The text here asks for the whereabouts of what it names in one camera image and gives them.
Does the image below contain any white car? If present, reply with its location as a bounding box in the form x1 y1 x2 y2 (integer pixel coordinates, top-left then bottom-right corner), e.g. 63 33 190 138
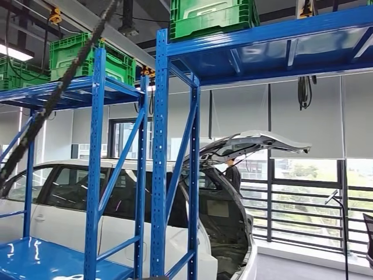
0 130 312 280

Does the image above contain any yellow cable trolley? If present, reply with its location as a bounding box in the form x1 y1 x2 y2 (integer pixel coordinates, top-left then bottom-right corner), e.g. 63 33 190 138
139 65 157 79
48 8 63 26
298 0 314 19

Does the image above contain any black braided tether rope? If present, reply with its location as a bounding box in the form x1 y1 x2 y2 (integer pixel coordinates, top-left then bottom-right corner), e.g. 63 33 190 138
0 0 121 191

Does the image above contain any hanging black cable loop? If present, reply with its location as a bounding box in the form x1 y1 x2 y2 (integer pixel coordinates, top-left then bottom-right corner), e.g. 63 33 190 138
297 75 317 112
148 85 155 117

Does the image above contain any person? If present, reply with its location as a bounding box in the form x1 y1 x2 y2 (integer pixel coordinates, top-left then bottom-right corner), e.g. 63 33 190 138
225 157 242 196

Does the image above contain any grey roller blind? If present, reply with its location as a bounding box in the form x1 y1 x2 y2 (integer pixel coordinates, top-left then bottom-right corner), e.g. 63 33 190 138
212 85 269 138
271 77 343 159
167 87 209 140
344 71 373 159

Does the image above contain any black floor stand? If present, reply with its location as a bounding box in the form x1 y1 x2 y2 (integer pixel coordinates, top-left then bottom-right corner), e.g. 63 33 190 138
324 189 350 280

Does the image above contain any long ceiling tube light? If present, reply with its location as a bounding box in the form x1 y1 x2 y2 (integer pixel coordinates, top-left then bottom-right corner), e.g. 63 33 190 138
0 43 35 62

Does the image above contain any dark window guard railing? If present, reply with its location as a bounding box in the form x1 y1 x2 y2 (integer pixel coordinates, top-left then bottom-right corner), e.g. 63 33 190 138
239 177 373 254

